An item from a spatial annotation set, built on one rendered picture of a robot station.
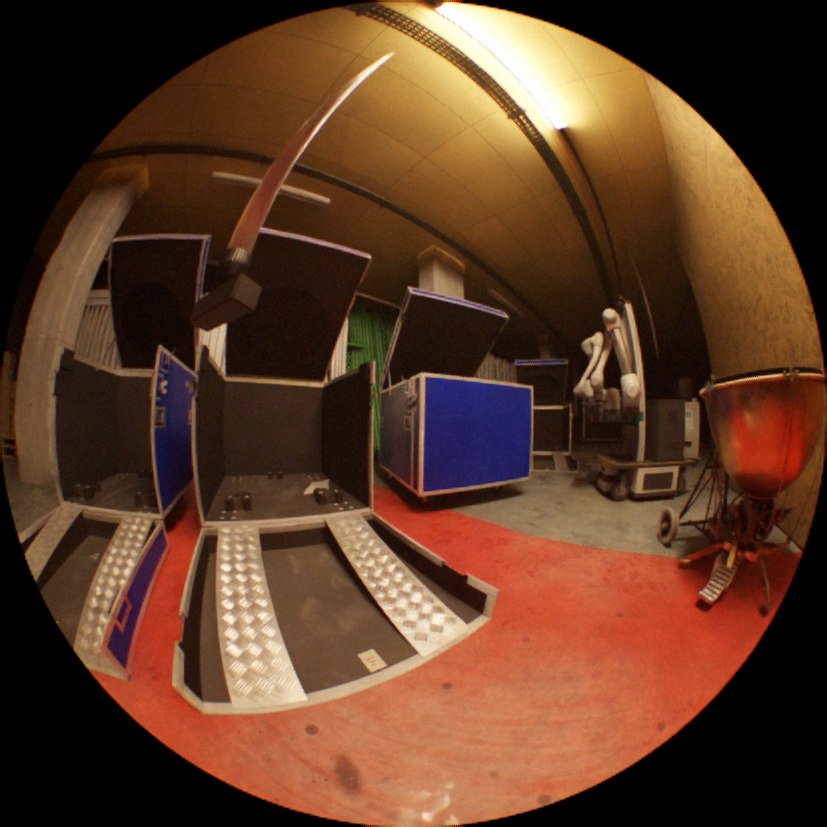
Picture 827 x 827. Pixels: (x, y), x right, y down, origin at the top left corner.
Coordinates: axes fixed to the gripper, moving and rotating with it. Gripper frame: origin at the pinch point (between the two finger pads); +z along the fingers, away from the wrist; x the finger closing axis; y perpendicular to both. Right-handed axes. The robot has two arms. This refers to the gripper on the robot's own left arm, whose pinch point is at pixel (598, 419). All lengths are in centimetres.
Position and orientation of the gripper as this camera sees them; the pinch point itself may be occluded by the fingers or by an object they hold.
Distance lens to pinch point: 227.1
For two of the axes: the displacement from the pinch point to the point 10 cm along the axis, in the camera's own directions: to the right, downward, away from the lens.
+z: -0.2, 10.0, -0.3
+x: -4.2, -0.3, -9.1
